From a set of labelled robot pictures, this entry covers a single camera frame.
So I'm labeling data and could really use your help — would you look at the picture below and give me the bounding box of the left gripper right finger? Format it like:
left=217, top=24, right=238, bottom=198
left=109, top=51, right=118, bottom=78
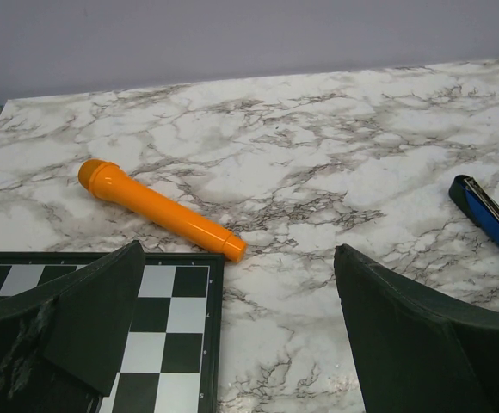
left=334, top=244, right=499, bottom=412

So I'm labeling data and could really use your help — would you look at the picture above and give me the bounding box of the black white checkerboard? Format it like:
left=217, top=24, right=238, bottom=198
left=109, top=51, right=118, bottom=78
left=0, top=252, right=225, bottom=412

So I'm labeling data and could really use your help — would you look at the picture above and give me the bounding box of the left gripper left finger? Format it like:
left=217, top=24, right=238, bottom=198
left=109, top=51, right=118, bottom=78
left=0, top=241, right=145, bottom=412

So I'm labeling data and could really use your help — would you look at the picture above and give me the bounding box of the orange plastic cylinder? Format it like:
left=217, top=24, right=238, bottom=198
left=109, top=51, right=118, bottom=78
left=78, top=159, right=246, bottom=262

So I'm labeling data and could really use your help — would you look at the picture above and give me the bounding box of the blue stapler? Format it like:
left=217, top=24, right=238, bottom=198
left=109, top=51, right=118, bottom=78
left=448, top=175, right=499, bottom=247

